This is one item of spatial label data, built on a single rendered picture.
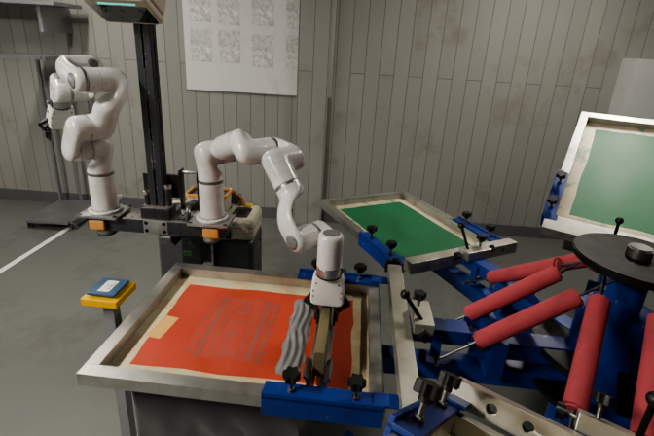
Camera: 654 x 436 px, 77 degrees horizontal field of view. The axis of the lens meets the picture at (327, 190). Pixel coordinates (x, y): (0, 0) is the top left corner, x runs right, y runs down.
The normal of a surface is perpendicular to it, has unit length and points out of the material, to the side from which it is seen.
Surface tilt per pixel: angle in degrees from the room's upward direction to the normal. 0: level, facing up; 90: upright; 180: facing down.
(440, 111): 90
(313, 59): 90
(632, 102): 90
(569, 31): 90
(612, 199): 32
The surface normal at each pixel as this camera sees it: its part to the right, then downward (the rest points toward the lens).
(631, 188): -0.26, -0.67
